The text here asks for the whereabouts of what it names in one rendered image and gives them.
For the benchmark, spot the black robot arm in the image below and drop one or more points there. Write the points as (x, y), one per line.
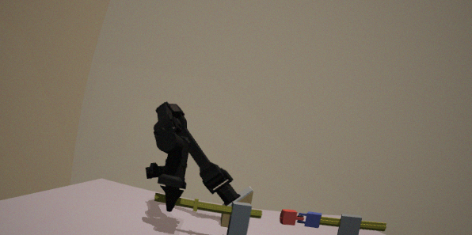
(173, 138)

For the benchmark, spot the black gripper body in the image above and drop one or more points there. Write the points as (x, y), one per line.
(175, 177)

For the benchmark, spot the yellow square bar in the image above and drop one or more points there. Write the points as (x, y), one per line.
(240, 212)

